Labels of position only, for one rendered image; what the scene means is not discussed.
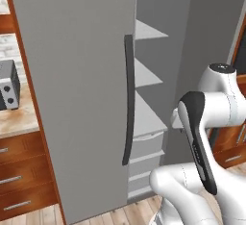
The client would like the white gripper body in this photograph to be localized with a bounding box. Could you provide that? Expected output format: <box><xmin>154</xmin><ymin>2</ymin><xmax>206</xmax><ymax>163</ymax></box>
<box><xmin>170</xmin><ymin>107</ymin><xmax>185</xmax><ymax>131</ymax></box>

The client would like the grey fridge door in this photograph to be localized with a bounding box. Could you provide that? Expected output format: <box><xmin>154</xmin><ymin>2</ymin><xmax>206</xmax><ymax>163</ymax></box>
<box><xmin>7</xmin><ymin>0</ymin><xmax>138</xmax><ymax>225</ymax></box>
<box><xmin>161</xmin><ymin>0</ymin><xmax>246</xmax><ymax>166</ymax></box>

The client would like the grey fridge shelf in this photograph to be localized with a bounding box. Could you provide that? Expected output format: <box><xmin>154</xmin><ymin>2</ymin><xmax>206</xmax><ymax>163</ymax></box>
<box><xmin>133</xmin><ymin>90</ymin><xmax>168</xmax><ymax>138</ymax></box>
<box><xmin>134</xmin><ymin>58</ymin><xmax>163</xmax><ymax>88</ymax></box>
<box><xmin>135</xmin><ymin>19</ymin><xmax>169</xmax><ymax>41</ymax></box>

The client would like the grey fridge drawer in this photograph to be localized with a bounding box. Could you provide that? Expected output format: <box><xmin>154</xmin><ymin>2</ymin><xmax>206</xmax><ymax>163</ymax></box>
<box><xmin>129</xmin><ymin>131</ymin><xmax>165</xmax><ymax>160</ymax></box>
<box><xmin>127</xmin><ymin>170</ymin><xmax>156</xmax><ymax>201</ymax></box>
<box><xmin>128</xmin><ymin>150</ymin><xmax>166</xmax><ymax>178</ymax></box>

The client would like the grey fridge body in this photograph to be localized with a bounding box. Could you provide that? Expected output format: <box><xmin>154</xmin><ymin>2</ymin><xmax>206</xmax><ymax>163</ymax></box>
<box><xmin>127</xmin><ymin>0</ymin><xmax>196</xmax><ymax>204</ymax></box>

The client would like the brown wooden side panel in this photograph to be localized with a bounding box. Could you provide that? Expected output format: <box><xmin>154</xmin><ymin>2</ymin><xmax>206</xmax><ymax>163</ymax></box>
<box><xmin>2</xmin><ymin>0</ymin><xmax>67</xmax><ymax>225</ymax></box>

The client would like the brown wooden drawer front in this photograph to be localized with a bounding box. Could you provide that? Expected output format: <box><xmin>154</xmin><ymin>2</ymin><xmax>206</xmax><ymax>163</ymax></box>
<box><xmin>0</xmin><ymin>131</ymin><xmax>46</xmax><ymax>166</ymax></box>
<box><xmin>0</xmin><ymin>182</ymin><xmax>61</xmax><ymax>222</ymax></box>
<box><xmin>0</xmin><ymin>155</ymin><xmax>54</xmax><ymax>196</ymax></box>

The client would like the silver toaster oven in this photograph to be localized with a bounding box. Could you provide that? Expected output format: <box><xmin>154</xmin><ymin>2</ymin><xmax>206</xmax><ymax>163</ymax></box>
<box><xmin>0</xmin><ymin>59</ymin><xmax>22</xmax><ymax>112</ymax></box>

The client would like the dark grey fridge door handle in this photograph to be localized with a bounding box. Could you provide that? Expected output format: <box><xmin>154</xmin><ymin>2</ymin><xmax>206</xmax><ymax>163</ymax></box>
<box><xmin>121</xmin><ymin>34</ymin><xmax>136</xmax><ymax>166</ymax></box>

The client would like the brown wooden wall cupboard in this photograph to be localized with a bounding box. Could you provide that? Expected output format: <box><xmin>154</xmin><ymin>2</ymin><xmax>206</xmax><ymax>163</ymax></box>
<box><xmin>0</xmin><ymin>12</ymin><xmax>16</xmax><ymax>35</ymax></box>

